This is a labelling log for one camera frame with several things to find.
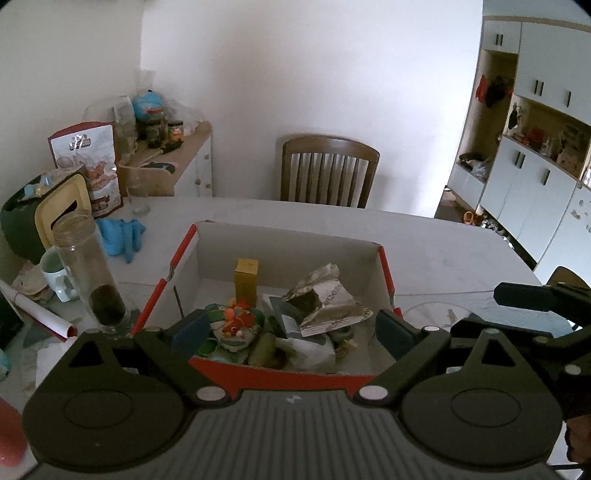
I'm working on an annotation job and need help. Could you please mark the green white doll toy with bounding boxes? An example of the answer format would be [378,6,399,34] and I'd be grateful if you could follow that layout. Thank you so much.
[204,303,266,364]

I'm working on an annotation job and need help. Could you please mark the red dragon keychain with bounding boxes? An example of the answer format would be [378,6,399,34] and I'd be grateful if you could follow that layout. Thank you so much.
[222,299,256,337]

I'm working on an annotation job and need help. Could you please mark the silver foil snack bag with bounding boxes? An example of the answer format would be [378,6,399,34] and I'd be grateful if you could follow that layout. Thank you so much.
[283,263,374,337]

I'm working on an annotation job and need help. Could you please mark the yellow small box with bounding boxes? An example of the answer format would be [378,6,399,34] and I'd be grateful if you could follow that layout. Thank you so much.
[233,258,259,308]

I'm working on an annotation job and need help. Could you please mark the white green plastic packet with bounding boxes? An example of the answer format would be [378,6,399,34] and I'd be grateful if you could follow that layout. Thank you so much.
[263,295,337,374]

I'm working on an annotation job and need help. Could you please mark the right hand with glove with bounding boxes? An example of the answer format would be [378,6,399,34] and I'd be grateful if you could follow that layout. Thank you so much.
[565,414,591,464]

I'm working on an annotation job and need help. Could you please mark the rolled white paper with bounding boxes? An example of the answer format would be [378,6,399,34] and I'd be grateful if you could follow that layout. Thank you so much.
[1,281,77,339]

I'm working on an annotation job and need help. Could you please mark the red white cardboard box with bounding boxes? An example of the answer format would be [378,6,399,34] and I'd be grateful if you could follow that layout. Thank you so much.
[133,222,394,403]

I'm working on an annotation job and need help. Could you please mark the blue cloth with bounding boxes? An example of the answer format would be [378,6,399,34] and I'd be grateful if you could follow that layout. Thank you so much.
[95,219,146,264]

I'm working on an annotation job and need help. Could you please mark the white mug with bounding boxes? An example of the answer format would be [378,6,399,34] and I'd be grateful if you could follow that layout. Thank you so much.
[39,247,79,303]

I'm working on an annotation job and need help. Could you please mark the clear glass jar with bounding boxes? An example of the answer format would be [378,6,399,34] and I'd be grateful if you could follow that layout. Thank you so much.
[52,209,130,335]

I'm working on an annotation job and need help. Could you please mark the wooden tray holder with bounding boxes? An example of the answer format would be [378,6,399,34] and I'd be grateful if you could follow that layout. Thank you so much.
[117,160,177,197]

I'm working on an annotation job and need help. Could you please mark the yellow tissue box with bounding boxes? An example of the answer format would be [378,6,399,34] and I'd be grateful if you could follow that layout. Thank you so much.
[0,172,93,266]

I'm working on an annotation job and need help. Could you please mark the white sideboard wooden top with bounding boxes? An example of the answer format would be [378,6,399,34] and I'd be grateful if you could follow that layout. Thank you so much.
[117,121,213,198]

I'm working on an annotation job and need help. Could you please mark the brown wooden chair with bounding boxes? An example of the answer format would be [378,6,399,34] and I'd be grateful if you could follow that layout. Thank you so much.
[280,135,381,209]

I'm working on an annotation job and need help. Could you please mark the red white snack bag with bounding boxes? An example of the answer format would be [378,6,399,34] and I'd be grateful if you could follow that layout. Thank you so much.
[48,121,122,218]

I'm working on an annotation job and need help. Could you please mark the blue globe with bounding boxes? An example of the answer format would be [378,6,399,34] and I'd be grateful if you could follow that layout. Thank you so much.
[131,90,163,122]

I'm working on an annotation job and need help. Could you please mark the white wall cabinet unit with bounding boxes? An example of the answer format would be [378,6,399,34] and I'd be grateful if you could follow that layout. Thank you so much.
[447,16,590,282]

